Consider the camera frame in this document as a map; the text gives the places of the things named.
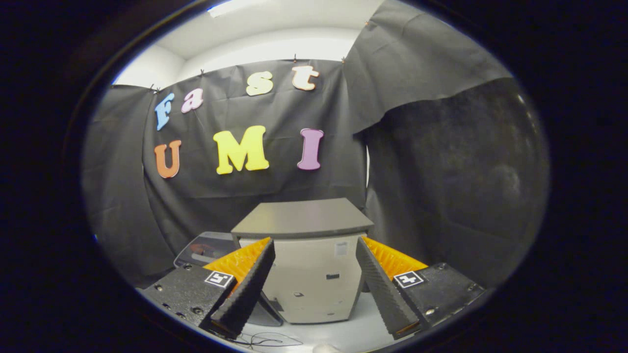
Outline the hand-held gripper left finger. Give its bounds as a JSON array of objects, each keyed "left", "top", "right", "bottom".
[{"left": 141, "top": 237, "right": 276, "bottom": 340}]

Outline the dark washing machine lid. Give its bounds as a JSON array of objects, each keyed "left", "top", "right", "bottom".
[{"left": 173, "top": 231, "right": 242, "bottom": 269}]

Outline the black floor cable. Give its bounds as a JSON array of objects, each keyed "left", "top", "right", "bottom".
[{"left": 239, "top": 331, "right": 305, "bottom": 348}]

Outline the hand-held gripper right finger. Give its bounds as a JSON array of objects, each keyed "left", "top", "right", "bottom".
[{"left": 356, "top": 236, "right": 486, "bottom": 340}]

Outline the beige cabinet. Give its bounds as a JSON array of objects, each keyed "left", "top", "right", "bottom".
[{"left": 231, "top": 198, "right": 374, "bottom": 324}]

